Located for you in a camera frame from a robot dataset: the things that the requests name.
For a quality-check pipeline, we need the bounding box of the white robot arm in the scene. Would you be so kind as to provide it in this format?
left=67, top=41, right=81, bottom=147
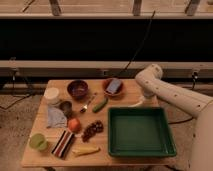
left=135, top=64, right=213, bottom=171

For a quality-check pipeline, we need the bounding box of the orange fruit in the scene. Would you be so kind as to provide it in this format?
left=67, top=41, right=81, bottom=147
left=68, top=118, right=81, bottom=133

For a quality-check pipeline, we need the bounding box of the black hanging cable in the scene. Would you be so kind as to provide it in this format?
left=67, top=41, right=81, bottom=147
left=113, top=9, right=157, bottom=78

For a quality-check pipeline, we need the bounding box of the bunch of dark grapes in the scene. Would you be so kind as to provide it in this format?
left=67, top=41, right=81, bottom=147
left=81, top=120, right=104, bottom=142

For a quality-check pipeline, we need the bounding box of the white dish brush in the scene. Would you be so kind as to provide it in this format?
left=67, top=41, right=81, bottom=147
left=129, top=96, right=146, bottom=107

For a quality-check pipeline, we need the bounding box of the light blue cloth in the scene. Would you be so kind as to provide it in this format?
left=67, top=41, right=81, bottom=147
left=47, top=106, right=67, bottom=128

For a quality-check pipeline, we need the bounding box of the white cup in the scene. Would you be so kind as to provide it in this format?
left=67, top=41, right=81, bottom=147
left=44, top=87, right=60, bottom=105

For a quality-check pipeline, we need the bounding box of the orange bowl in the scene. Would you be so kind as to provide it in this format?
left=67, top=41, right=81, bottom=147
left=102, top=78, right=123, bottom=97

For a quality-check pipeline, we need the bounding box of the green cup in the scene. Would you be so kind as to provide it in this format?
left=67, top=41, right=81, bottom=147
left=29, top=133, right=47, bottom=151

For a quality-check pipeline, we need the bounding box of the yellow banana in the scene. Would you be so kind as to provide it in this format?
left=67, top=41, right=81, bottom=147
left=72, top=147, right=100, bottom=156

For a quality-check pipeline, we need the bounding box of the small metal cup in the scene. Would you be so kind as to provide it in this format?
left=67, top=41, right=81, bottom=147
left=59, top=101, right=72, bottom=118

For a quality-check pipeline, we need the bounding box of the metal fork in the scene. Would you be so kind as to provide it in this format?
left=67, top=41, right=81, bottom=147
left=80, top=93, right=97, bottom=113

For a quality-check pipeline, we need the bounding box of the black cable on right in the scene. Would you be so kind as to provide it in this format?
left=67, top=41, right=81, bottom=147
left=167, top=114, right=195, bottom=126

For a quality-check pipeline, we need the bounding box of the black cable on left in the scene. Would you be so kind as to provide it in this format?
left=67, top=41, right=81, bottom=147
left=0, top=68, right=38, bottom=111

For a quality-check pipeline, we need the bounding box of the blue sponge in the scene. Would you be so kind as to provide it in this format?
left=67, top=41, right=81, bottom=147
left=106, top=78, right=121, bottom=94

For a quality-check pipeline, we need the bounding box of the wooden table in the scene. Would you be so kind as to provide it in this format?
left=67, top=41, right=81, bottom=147
left=21, top=79, right=176, bottom=168

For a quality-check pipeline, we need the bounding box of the green plastic tray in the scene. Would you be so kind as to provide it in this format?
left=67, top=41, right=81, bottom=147
left=108, top=107, right=177, bottom=157

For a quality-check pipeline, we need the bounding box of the striped red black box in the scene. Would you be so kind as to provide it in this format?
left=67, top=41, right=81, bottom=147
left=51, top=130, right=75, bottom=158

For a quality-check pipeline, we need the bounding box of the dark purple bowl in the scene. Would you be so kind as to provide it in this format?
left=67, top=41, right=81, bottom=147
left=67, top=80, right=88, bottom=99

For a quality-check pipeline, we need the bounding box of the green cucumber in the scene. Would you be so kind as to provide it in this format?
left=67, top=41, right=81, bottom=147
left=92, top=97, right=108, bottom=113

